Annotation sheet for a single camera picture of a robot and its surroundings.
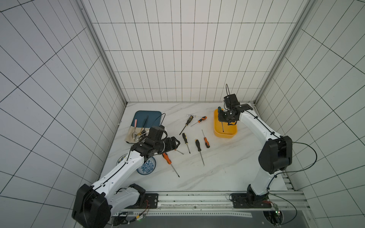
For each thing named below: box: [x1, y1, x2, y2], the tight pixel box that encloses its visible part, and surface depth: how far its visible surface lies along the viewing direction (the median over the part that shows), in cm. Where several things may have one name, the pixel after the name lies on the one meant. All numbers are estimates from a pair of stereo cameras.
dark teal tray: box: [130, 110, 162, 128], surface depth 112 cm
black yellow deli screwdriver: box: [194, 139, 205, 167], surface depth 95 cm
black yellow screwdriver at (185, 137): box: [182, 133, 191, 154], surface depth 99 cm
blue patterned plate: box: [136, 156, 157, 176], surface depth 85 cm
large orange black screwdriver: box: [162, 152, 181, 178], surface depth 89 cm
